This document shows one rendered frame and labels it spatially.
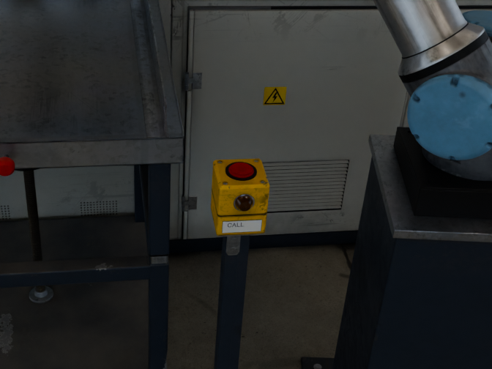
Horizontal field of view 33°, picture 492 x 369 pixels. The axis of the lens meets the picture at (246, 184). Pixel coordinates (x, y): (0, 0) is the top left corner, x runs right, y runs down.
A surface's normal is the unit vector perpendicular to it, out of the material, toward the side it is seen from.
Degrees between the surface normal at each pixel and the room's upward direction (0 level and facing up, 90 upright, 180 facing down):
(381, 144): 0
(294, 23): 90
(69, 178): 90
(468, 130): 90
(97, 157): 90
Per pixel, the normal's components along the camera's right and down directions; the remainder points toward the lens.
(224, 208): 0.16, 0.58
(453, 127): -0.41, 0.51
